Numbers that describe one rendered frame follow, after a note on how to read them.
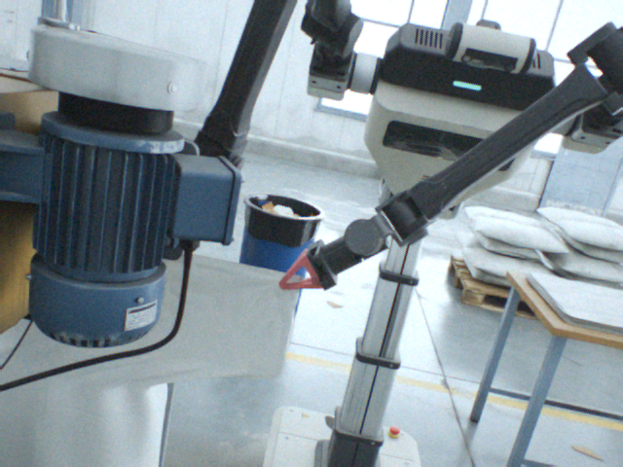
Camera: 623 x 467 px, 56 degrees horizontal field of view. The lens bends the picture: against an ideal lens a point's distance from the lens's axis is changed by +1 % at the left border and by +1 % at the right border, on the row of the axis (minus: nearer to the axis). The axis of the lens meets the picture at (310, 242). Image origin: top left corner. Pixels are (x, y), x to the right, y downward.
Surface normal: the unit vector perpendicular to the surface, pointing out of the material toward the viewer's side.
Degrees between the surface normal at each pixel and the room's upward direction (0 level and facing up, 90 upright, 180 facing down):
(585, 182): 90
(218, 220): 90
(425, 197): 88
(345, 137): 90
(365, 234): 74
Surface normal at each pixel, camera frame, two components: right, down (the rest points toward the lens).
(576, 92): -0.48, 0.13
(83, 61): -0.09, 0.27
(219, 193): 0.34, 0.34
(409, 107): 0.11, -0.54
